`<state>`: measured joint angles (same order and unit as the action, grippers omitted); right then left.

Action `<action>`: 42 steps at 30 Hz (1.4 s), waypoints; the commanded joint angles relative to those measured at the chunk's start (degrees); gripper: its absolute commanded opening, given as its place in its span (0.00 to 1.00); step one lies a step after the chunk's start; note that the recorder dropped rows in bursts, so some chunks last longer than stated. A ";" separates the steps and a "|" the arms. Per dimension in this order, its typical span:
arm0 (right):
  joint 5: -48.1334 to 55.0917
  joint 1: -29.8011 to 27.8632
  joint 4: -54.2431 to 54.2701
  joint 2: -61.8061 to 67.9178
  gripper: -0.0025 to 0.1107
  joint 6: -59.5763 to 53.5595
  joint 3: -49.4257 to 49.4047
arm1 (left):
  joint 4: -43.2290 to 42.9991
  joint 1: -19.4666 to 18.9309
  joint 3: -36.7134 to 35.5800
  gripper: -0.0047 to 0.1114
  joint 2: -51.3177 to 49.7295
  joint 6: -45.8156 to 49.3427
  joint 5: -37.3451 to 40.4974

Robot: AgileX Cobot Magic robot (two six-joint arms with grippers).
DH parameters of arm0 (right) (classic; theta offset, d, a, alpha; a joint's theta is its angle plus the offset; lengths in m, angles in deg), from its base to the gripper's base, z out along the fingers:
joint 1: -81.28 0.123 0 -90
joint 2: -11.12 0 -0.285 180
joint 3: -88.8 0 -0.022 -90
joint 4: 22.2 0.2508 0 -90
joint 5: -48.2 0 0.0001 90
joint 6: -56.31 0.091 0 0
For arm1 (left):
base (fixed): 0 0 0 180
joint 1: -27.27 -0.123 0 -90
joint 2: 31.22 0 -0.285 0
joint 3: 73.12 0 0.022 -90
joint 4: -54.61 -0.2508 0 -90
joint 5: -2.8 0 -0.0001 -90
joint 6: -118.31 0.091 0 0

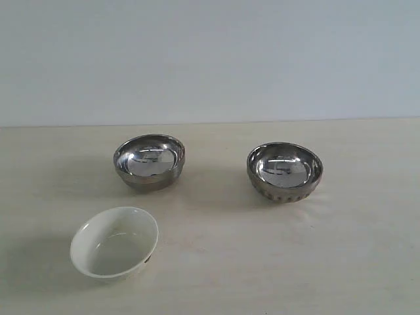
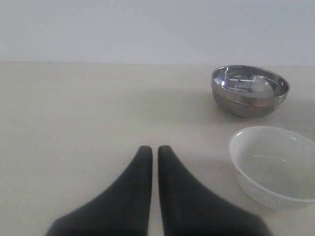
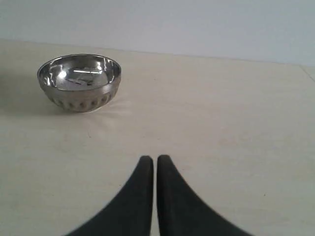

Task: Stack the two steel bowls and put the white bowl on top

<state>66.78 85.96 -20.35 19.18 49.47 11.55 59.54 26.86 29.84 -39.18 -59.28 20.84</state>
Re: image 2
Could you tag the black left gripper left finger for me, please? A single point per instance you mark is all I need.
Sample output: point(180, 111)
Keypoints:
point(123, 209)

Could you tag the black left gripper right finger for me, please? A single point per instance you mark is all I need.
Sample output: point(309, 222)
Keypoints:
point(188, 208)

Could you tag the white ceramic bowl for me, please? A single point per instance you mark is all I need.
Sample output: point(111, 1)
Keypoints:
point(274, 166)

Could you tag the steel bowl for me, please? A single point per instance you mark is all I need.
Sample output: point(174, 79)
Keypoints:
point(249, 85)
point(246, 106)

